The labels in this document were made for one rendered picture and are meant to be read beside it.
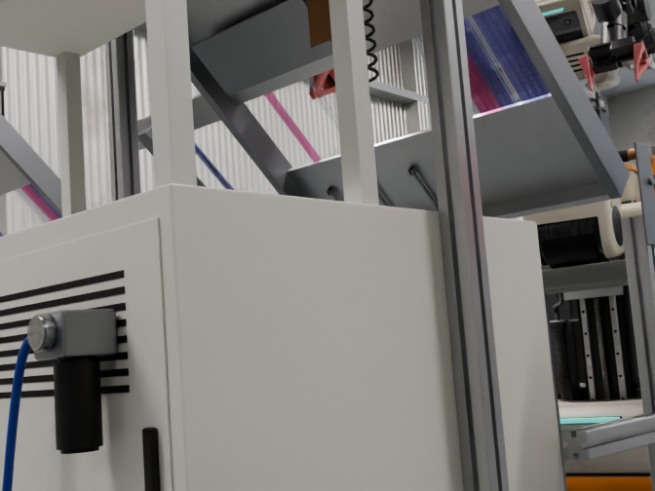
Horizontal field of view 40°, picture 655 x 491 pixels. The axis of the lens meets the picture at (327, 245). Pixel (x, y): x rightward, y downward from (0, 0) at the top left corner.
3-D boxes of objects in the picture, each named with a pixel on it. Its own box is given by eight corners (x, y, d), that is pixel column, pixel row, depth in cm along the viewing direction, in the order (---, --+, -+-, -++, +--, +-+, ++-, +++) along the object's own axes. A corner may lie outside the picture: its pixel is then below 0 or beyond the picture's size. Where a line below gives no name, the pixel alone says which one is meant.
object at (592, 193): (331, 252, 198) (345, 230, 202) (610, 200, 152) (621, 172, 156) (327, 247, 197) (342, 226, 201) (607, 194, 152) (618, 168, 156)
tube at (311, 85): (393, 207, 186) (395, 204, 187) (398, 206, 185) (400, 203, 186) (248, 4, 164) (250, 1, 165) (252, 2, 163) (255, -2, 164)
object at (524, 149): (333, 240, 199) (339, 230, 200) (611, 184, 153) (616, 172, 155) (284, 175, 190) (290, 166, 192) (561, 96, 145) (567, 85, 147)
